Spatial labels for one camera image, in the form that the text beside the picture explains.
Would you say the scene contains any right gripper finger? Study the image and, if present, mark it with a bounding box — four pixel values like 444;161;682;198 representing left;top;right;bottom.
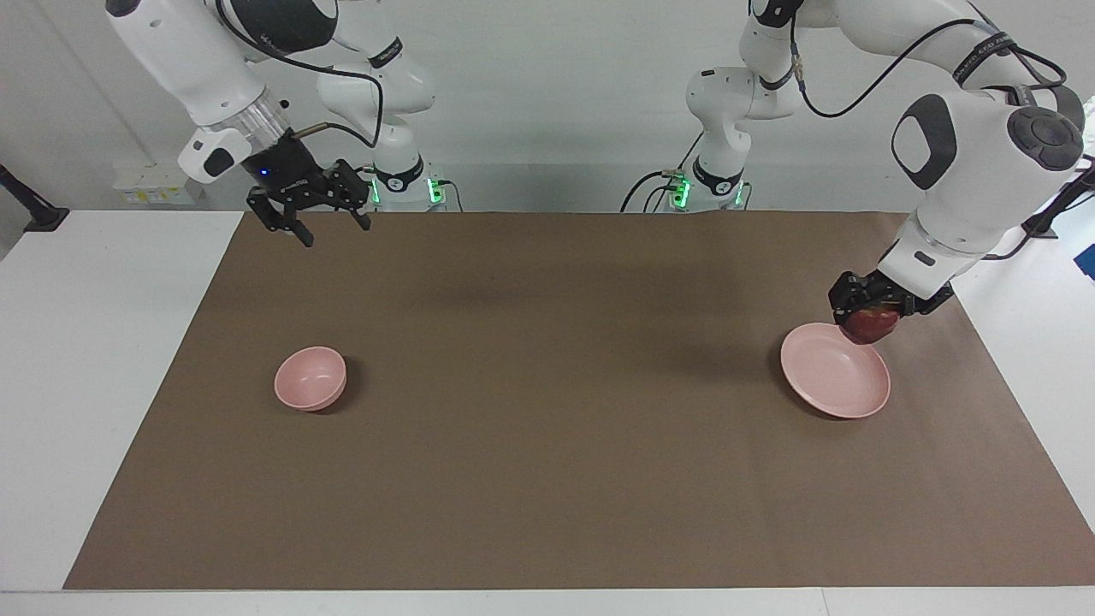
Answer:
246;189;316;250
328;158;374;233

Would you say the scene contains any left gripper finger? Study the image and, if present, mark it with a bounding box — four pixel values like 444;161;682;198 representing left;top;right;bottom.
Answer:
828;271;875;325
897;286;955;320

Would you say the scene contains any red apple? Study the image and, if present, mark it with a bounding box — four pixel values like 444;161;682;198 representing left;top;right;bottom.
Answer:
841;306;901;346

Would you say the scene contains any pink plate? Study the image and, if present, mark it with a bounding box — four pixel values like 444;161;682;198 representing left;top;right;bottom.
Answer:
779;323;891;420

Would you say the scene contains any pink bowl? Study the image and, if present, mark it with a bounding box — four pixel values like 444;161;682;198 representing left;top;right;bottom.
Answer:
274;346;348;412

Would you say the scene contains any black stand foot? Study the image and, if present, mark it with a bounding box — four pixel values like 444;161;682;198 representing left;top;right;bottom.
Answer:
0;163;70;233
1020;167;1095;240

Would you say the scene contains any brown table mat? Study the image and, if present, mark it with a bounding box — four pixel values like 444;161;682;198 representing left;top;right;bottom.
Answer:
64;211;1095;591

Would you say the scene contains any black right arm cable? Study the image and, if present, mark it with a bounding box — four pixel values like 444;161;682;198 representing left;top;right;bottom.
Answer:
214;0;386;149

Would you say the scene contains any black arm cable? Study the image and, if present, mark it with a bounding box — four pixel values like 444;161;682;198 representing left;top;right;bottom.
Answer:
214;0;386;149
790;15;1070;121

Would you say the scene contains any white wall socket box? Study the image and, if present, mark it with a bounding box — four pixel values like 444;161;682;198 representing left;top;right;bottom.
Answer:
113;163;207;206

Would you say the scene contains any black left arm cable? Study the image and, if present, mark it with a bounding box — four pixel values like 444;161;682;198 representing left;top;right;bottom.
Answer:
790;15;1070;121

